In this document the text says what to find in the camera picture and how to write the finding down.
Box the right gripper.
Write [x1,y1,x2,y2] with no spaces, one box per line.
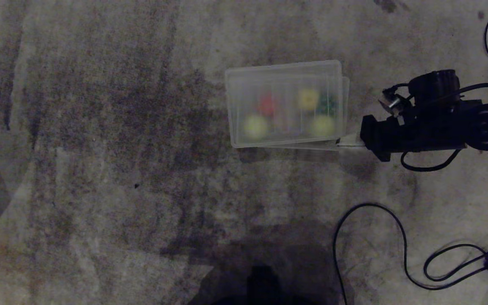
[336,101,467,163]

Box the tennis ball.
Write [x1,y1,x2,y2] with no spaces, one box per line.
[243,115,269,141]
[310,114,336,138]

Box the clear plastic box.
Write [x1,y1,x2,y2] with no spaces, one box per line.
[225,60,350,151]

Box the green die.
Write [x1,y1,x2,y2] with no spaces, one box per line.
[317,95,338,116]

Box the yellow ball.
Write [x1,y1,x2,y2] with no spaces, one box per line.
[298,88,320,111]

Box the red die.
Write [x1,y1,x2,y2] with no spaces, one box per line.
[258,94,278,116]

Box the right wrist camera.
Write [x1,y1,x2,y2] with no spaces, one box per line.
[378,85,414,116]

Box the long black floor cable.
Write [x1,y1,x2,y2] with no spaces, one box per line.
[333,203,488,305]

